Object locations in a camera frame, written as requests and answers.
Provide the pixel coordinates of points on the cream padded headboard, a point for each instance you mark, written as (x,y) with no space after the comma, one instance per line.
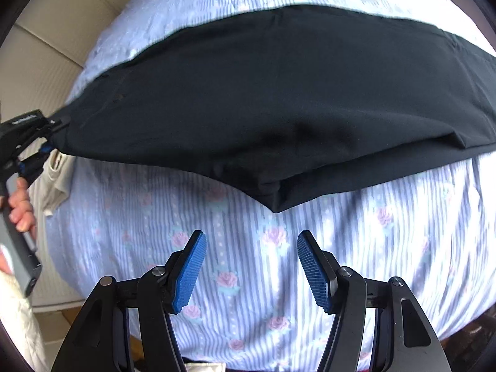
(46,46)

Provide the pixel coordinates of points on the striped floral bed sheet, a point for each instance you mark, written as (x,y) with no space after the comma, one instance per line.
(252,279)

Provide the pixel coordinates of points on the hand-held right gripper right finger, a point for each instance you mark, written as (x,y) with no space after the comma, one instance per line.
(314,275)

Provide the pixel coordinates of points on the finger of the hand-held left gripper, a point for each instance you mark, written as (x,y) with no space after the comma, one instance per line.
(48,126)
(33,166)

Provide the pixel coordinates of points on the person's left hand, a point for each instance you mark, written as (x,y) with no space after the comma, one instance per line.
(23,209)

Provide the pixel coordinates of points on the cream cloth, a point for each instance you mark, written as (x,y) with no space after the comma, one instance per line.
(58,186)

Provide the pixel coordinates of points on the person's left forearm white sleeve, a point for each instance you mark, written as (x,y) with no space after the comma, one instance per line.
(19,325)

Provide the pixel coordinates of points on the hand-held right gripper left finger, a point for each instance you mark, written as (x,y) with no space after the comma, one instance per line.
(190,271)

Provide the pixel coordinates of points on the black pants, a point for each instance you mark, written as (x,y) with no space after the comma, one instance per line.
(252,104)

